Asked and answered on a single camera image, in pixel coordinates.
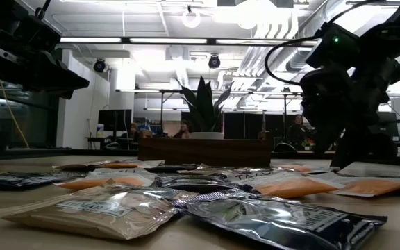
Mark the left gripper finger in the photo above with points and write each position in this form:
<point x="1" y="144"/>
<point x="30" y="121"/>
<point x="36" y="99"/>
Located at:
<point x="40" y="80"/>
<point x="57" y="66"/>

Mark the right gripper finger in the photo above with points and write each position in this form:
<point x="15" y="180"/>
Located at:
<point x="354" y="146"/>
<point x="319" y="132"/>

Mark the dark blue tea packet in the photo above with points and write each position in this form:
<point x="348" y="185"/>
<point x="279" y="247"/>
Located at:
<point x="23" y="180"/>
<point x="172" y="169"/>
<point x="193" y="183"/>
<point x="283" y="222"/>

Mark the wooden tea organizer tray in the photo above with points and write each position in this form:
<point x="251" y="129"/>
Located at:
<point x="203" y="152"/>

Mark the small background plants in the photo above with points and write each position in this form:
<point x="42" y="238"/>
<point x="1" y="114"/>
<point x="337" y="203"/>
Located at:
<point x="307" y="142"/>

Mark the person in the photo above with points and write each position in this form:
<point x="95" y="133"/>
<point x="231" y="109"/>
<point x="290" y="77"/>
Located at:
<point x="134" y="128"/>
<point x="185" y="129"/>
<point x="298" y="130"/>

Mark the black ceiling spotlight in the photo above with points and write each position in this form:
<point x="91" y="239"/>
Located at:
<point x="99" y="66"/>
<point x="214" y="62"/>

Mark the long ceiling light bar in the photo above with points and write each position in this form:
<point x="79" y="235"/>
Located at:
<point x="90" y="40"/>

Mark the dark glass partition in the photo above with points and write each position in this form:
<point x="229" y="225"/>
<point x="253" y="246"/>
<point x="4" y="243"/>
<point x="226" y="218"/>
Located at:
<point x="33" y="121"/>

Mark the black computer monitor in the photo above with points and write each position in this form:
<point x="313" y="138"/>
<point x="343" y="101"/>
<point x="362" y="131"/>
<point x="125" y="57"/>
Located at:
<point x="115" y="119"/>
<point x="389" y="121"/>

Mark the black partition panels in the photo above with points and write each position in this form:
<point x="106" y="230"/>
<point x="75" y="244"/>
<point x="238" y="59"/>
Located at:
<point x="252" y="125"/>

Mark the white wipes canister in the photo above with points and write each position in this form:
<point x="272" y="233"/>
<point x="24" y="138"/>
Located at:
<point x="100" y="132"/>

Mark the dark background desk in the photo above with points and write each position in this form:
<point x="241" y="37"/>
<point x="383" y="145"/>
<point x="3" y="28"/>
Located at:
<point x="96" y="139"/>

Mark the snake plant in white pot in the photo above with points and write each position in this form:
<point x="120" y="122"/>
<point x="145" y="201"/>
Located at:
<point x="205" y="111"/>

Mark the round pendant lamp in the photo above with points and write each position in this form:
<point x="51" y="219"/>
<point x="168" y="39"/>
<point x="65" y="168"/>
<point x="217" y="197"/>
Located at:
<point x="191" y="27"/>

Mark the black curved bracket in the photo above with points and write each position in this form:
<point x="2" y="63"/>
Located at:
<point x="111" y="146"/>
<point x="285" y="147"/>

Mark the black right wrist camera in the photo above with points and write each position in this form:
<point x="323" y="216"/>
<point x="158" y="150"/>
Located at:
<point x="335" y="47"/>

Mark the silver ventilation duct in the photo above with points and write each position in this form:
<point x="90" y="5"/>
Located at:
<point x="311" y="21"/>

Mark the black metal rig frame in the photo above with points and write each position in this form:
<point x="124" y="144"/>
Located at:
<point x="82" y="152"/>

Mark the background frame with light strip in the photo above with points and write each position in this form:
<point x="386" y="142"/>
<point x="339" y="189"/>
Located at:
<point x="141" y="91"/>

